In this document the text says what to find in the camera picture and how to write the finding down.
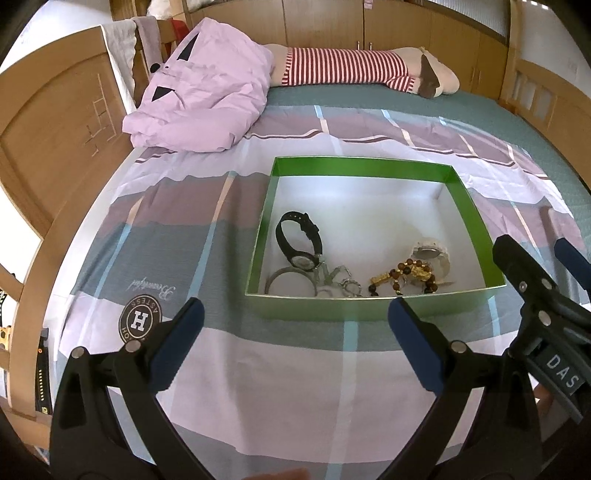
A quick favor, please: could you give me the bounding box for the wooden headboard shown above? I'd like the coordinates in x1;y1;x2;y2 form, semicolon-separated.
0;25;139;416

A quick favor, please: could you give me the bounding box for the person's left hand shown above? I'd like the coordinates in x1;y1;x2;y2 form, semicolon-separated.
243;468;311;480

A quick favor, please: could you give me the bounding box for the wooden cabinet wall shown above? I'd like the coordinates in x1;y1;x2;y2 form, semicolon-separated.
179;0;591;153

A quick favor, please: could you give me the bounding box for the grey towel on headboard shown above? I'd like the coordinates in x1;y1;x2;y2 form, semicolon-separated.
100;16;162;114

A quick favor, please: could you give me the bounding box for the white wrist watch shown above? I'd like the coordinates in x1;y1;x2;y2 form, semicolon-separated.
411;238;451;281

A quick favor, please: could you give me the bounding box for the silver bangle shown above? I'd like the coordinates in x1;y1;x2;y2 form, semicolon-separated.
263;267;318;298

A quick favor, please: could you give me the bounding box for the striped plush toy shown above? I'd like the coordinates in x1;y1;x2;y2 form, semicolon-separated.
266;44;460;99

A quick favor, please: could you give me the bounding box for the black wrist watch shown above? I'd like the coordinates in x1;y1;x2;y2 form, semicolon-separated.
274;211;324;272

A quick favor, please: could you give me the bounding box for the green cardboard box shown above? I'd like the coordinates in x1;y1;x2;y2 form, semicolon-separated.
245;157;505;321

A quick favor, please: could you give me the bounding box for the pink folded quilt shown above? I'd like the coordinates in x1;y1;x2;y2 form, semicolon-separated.
122;18;274;153

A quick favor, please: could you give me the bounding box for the brown gold bead bracelet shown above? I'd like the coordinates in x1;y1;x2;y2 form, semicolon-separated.
368;258;440;297

